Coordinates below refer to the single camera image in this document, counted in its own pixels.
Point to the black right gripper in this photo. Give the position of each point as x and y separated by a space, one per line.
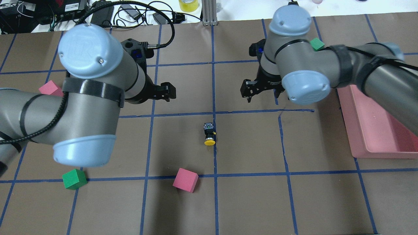
265 79

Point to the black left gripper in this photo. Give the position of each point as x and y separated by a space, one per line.
147 87

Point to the yellow push button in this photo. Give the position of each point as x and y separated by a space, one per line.
210 134

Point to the pink cube near left arm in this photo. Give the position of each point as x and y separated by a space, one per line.
51 88

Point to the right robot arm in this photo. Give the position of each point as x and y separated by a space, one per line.
289 63

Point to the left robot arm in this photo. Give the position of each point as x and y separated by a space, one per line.
80 125

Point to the green cube far right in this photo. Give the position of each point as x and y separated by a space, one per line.
317 44

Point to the green cube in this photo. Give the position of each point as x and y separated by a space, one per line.
317 44
74 179

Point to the yellow tape roll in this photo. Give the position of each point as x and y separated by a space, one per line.
188 5

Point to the pink cube centre front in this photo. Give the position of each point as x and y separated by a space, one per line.
185 180

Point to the black power adapter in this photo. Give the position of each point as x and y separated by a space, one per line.
293 2

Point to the black power brick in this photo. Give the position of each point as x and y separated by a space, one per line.
102 17

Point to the pink plastic bin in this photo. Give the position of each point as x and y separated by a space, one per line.
372 132

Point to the green cube front left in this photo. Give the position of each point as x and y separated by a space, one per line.
74 179

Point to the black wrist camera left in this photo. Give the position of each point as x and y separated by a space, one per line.
140 51

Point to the aluminium frame post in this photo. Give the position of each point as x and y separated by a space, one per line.
209 12

